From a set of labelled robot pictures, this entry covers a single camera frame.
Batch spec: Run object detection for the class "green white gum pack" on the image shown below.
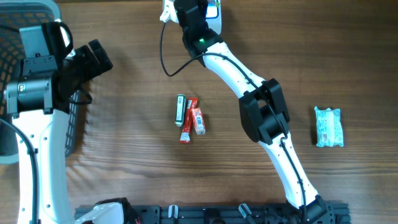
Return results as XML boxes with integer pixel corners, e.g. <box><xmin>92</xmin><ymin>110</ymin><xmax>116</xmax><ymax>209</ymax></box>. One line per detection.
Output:
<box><xmin>175</xmin><ymin>94</ymin><xmax>187</xmax><ymax>128</ymax></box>

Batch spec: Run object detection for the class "red white candy pack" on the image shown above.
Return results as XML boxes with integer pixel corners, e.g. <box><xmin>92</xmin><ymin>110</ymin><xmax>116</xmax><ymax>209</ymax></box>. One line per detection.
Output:
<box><xmin>192</xmin><ymin>108</ymin><xmax>206</xmax><ymax>135</ymax></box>

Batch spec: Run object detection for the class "red stick packet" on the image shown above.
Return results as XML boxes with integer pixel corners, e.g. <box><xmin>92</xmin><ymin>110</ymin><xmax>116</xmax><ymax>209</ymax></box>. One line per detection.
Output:
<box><xmin>180</xmin><ymin>97</ymin><xmax>198</xmax><ymax>144</ymax></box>

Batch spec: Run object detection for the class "white teal wipes packet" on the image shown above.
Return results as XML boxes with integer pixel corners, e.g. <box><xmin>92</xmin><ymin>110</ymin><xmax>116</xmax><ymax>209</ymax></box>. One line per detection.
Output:
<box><xmin>314</xmin><ymin>106</ymin><xmax>344</xmax><ymax>147</ymax></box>

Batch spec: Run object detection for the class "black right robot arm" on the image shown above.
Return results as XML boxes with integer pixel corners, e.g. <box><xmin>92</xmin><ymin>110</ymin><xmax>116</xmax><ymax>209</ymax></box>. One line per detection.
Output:
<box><xmin>173</xmin><ymin>0</ymin><xmax>333</xmax><ymax>223</ymax></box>

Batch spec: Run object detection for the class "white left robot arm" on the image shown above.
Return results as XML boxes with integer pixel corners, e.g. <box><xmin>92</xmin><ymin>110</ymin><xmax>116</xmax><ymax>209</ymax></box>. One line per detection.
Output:
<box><xmin>6</xmin><ymin>39</ymin><xmax>113</xmax><ymax>223</ymax></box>

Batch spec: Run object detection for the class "white barcode scanner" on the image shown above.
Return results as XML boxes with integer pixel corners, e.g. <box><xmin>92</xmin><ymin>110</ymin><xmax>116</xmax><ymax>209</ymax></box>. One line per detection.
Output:
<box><xmin>206</xmin><ymin>0</ymin><xmax>222</xmax><ymax>34</ymax></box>

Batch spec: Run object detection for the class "grey plastic basket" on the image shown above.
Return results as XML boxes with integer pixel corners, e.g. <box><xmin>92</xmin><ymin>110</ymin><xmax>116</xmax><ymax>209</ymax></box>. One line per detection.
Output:
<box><xmin>1</xmin><ymin>0</ymin><xmax>79</xmax><ymax>164</ymax></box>

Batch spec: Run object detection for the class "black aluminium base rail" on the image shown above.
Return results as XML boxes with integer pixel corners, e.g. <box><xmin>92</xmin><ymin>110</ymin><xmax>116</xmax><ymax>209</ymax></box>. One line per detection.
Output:
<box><xmin>73</xmin><ymin>202</ymin><xmax>352</xmax><ymax>224</ymax></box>

